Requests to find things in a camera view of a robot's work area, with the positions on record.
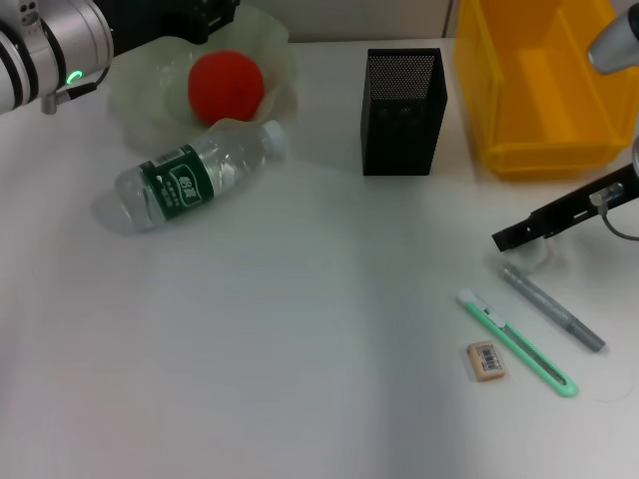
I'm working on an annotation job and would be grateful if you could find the red knitted ball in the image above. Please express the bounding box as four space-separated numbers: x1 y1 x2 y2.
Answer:
188 48 265 125

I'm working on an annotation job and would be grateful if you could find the grey right gripper cable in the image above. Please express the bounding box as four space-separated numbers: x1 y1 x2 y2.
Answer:
588 182 639 240

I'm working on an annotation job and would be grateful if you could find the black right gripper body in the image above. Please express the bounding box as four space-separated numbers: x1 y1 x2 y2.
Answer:
528 163 639 239

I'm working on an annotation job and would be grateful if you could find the beige eraser with barcode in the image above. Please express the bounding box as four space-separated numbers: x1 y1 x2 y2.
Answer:
465 340 508 384

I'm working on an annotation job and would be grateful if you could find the grey marker pen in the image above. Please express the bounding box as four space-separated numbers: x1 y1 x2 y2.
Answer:
499 263 607 353

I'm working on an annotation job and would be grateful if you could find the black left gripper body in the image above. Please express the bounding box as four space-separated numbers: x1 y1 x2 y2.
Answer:
107 0 241 54

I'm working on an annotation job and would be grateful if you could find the black mesh pen holder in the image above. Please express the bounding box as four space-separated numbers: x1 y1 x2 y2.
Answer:
361 47 449 177

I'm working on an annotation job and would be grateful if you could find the translucent green fruit plate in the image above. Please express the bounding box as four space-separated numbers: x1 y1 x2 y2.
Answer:
107 4 301 156

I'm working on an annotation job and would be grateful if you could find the yellow plastic bin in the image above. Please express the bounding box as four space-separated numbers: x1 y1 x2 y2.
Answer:
451 0 633 181

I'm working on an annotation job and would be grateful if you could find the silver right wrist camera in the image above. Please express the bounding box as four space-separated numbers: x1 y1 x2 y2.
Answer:
586 8 639 77

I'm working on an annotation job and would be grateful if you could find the clear green-label water bottle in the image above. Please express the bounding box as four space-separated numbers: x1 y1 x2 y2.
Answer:
114 119 291 234

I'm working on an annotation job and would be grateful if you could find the green utility knife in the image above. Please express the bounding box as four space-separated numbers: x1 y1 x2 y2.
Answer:
455 287 580 399

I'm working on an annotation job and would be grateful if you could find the white paper ball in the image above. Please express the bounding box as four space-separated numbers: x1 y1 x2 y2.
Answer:
516 238 555 274

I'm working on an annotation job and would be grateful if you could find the dark left gripper cable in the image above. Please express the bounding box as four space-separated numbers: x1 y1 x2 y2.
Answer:
39 64 109 116

